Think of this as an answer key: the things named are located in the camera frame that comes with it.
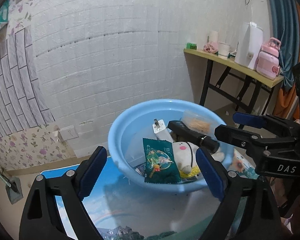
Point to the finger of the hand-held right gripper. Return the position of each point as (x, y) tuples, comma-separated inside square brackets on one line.
[(250, 120), (240, 137)]

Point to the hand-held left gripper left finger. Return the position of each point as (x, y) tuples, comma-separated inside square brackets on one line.
[(92, 172)]

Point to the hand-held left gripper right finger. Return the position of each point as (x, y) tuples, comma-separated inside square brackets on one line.
[(210, 175)]

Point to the white plush toy yellow dress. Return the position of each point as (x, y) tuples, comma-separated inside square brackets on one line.
[(182, 152)]

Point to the blue plastic basin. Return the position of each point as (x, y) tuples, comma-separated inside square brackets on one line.
[(122, 140)]

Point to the clear box of toothpicks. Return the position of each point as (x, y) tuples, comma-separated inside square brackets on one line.
[(197, 123)]

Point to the black bottle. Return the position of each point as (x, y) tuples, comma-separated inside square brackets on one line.
[(187, 132)]

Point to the green snack packet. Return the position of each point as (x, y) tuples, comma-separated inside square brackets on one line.
[(160, 160)]

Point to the white charger plug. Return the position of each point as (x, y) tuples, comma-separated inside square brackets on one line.
[(162, 132)]

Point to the yellow side table black legs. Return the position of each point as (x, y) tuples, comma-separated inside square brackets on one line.
[(240, 66)]

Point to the pink water bottle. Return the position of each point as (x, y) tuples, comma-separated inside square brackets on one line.
[(267, 60)]

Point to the white kettle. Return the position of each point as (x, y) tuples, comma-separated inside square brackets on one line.
[(248, 45)]

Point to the white cup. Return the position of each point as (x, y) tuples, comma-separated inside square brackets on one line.
[(224, 49)]

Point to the pink flower ornament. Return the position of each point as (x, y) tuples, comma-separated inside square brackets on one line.
[(210, 48)]

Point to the white paper roll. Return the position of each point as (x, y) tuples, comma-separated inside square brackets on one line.
[(213, 37)]

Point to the small green box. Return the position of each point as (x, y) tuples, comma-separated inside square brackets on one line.
[(191, 46)]

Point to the blue curtain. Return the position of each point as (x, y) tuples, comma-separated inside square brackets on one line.
[(282, 17)]

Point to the white wall socket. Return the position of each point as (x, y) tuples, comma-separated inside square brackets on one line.
[(68, 133)]

